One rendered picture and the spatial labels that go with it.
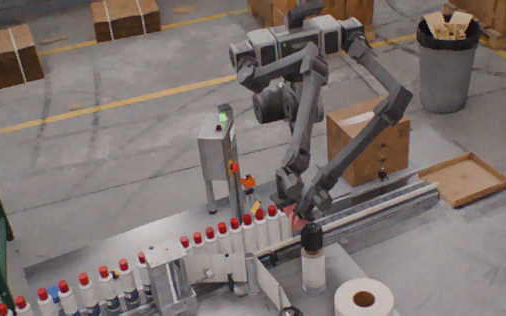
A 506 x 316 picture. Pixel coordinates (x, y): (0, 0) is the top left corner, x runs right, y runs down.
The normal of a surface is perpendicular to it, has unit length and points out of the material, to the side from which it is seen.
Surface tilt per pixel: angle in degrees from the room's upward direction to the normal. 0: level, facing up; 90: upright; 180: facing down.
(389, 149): 90
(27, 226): 0
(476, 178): 0
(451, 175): 0
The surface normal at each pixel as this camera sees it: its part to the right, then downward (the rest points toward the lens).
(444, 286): -0.09, -0.81
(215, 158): -0.18, 0.58
